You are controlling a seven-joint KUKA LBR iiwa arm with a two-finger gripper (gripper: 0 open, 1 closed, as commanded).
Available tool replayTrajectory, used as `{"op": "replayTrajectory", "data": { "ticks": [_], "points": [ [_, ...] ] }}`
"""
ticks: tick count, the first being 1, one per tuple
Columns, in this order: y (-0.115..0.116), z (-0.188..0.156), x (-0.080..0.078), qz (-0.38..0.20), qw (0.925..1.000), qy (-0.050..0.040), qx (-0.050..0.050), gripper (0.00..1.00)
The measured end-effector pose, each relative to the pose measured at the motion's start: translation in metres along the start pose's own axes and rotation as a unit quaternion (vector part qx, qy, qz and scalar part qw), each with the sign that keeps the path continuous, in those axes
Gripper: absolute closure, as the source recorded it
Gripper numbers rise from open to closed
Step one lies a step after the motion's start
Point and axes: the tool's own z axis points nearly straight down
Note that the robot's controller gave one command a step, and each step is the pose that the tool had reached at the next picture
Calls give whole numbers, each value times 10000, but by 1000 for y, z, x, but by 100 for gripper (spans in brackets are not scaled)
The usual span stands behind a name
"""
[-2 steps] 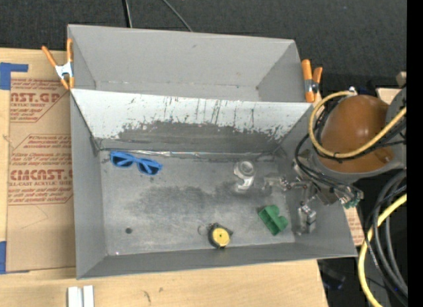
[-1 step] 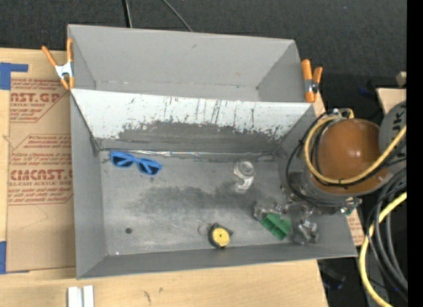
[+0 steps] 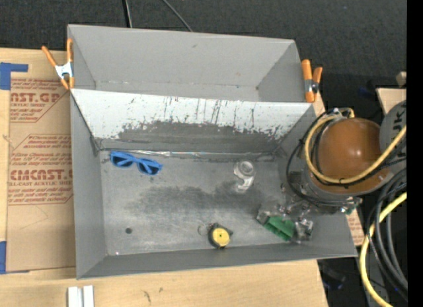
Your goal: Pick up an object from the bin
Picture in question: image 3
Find brown cardboard board red print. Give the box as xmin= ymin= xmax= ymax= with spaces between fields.
xmin=0 ymin=47 xmax=365 ymax=274

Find blue sunglasses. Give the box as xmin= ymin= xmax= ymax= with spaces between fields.
xmin=108 ymin=150 xmax=164 ymax=176

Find yellow and black round tool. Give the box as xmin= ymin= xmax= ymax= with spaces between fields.
xmin=206 ymin=222 xmax=234 ymax=250

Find grey metal bin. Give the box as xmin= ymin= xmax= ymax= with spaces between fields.
xmin=67 ymin=24 xmax=359 ymax=280

